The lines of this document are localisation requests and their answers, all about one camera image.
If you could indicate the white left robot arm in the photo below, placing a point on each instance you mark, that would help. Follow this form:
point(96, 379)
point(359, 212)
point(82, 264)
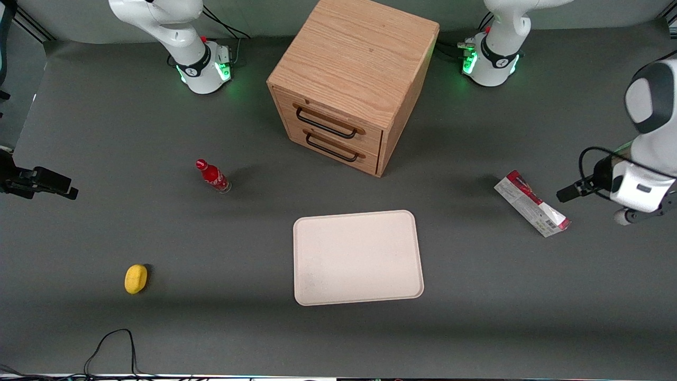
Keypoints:
point(648, 95)

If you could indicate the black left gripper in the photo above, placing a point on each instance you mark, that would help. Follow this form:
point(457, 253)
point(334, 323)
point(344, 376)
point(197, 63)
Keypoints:
point(599, 175)

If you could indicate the black frame rail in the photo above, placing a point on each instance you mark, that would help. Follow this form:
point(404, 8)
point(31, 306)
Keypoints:
point(34, 26)

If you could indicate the wooden drawer cabinet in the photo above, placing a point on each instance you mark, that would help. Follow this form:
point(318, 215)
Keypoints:
point(354, 58)

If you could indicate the cream rectangular tray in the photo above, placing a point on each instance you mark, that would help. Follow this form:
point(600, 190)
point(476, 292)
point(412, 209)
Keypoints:
point(357, 257)

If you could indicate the wooden drawer front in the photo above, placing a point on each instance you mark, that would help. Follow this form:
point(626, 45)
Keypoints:
point(333, 151)
point(338, 119)

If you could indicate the red cookie box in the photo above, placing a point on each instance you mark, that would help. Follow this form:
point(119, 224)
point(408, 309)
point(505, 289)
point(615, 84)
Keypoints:
point(531, 202)

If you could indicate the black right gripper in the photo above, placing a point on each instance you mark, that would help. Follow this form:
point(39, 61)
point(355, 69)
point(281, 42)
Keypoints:
point(21, 178)

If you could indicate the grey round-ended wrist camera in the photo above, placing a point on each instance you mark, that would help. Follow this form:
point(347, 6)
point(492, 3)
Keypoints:
point(625, 216)

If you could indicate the red cola bottle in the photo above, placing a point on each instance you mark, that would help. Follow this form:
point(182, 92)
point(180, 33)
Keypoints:
point(213, 177)

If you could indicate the yellow lemon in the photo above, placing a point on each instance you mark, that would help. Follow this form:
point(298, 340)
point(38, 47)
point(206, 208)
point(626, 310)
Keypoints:
point(135, 279)

